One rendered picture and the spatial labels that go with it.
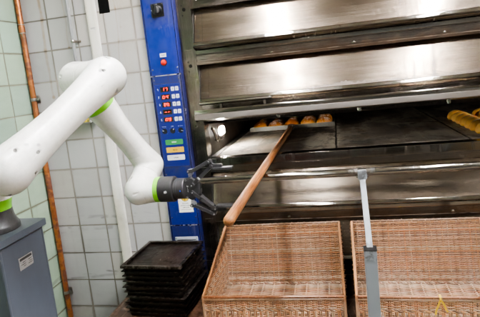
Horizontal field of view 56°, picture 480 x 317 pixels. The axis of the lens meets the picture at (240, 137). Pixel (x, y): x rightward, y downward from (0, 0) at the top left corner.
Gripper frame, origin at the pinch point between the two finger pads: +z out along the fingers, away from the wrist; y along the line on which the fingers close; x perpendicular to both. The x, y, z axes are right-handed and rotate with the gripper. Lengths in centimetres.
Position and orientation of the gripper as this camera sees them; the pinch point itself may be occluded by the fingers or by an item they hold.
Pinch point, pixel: (231, 186)
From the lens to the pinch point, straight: 158.3
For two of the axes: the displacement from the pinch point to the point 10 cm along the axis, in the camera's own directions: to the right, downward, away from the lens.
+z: 9.7, -0.7, -2.2
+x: -2.1, 1.5, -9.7
